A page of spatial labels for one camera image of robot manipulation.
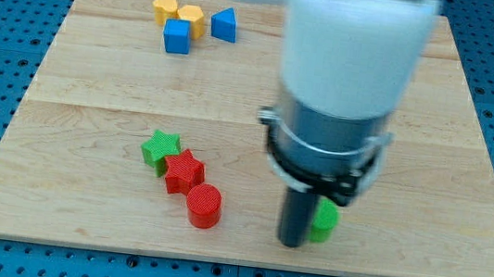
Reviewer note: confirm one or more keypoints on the yellow heart block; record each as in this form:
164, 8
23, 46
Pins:
164, 10

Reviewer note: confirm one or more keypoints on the green cylinder block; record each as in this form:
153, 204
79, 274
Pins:
325, 220

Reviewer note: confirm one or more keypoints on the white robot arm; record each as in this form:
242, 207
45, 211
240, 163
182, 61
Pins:
345, 65

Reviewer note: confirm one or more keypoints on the red cylinder block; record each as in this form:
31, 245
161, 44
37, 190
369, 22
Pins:
204, 205

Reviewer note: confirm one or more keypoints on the green star block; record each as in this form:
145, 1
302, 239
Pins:
158, 147

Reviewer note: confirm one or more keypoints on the wooden board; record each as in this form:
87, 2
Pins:
72, 172

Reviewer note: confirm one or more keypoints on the red star block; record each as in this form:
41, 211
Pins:
183, 173

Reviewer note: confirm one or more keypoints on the blue cube block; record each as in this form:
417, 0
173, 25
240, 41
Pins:
176, 36

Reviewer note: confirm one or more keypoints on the yellow hexagon block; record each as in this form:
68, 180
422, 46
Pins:
195, 16

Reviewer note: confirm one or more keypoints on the blue triangle block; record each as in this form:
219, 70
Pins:
223, 25

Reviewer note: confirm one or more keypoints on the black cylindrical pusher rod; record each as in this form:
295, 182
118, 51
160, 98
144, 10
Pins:
296, 217

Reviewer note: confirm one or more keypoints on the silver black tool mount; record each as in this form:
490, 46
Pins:
318, 154

